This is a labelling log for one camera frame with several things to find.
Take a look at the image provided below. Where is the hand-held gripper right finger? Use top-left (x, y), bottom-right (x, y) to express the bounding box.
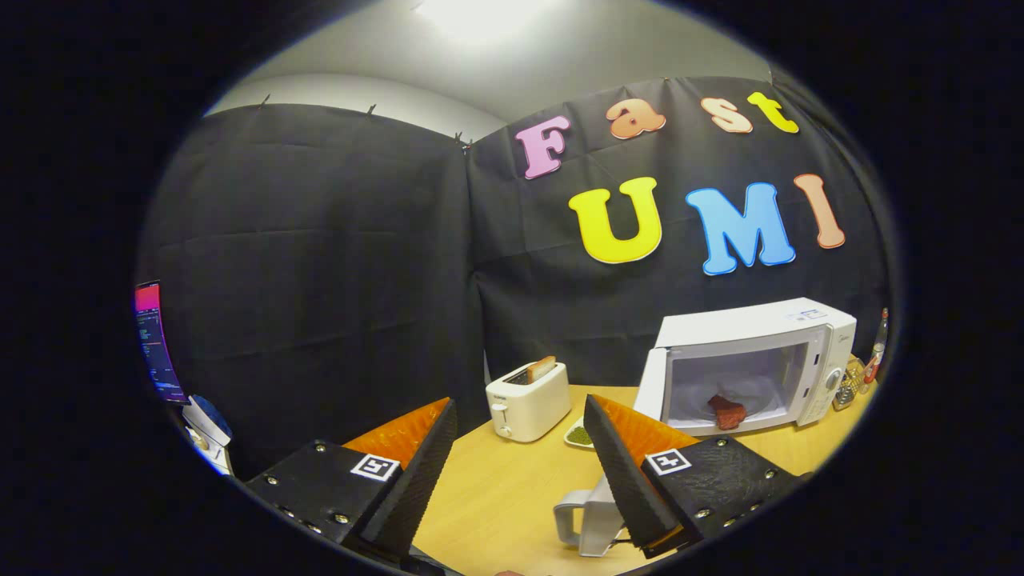
top-left (583, 394), bottom-right (802, 561)

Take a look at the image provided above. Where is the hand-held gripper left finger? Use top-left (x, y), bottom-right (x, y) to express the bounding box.
top-left (242, 397), bottom-right (459, 561)

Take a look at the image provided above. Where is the red meat piece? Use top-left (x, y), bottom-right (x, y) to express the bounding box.
top-left (707, 394), bottom-right (747, 431)

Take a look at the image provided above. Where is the white toaster oven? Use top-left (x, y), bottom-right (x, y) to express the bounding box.
top-left (552, 298), bottom-right (857, 558)

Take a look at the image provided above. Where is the cream bread toaster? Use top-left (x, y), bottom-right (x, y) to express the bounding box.
top-left (486, 362), bottom-right (572, 443)

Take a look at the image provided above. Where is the white and blue object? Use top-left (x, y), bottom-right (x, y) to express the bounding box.
top-left (182, 394), bottom-right (234, 474)

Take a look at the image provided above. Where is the clear plastic water bottle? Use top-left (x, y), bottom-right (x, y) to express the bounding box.
top-left (868, 308), bottom-right (890, 385)

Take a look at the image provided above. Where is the computer monitor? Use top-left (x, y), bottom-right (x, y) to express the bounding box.
top-left (134, 280), bottom-right (189, 405)

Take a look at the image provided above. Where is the metal wire basket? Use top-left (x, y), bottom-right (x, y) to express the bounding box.
top-left (832, 356), bottom-right (869, 413)

